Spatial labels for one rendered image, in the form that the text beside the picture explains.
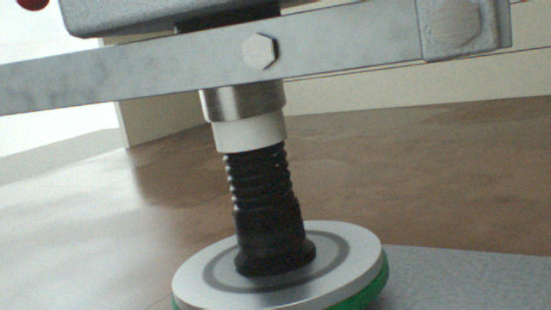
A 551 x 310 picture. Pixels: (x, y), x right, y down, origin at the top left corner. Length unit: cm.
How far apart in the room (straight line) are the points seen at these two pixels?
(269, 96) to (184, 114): 851
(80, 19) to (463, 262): 45
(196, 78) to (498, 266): 37
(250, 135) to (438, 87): 652
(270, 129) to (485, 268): 27
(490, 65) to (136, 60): 634
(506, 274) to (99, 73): 44
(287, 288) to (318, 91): 734
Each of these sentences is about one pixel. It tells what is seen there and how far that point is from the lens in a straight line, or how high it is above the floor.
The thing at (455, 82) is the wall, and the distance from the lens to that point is 692.
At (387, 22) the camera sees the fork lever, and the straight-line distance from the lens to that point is 44.
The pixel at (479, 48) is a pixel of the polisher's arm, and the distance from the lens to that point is 41.
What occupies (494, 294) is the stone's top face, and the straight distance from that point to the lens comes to 59.
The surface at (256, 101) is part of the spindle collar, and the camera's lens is 51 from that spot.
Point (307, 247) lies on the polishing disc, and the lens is 57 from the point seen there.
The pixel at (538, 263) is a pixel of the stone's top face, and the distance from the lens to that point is 65.
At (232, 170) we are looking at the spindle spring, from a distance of 53.
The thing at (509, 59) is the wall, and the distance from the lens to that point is 670.
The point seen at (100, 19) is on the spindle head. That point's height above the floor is 116.
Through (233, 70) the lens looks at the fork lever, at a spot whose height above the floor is 110.
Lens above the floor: 112
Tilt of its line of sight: 11 degrees down
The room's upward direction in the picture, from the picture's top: 11 degrees counter-clockwise
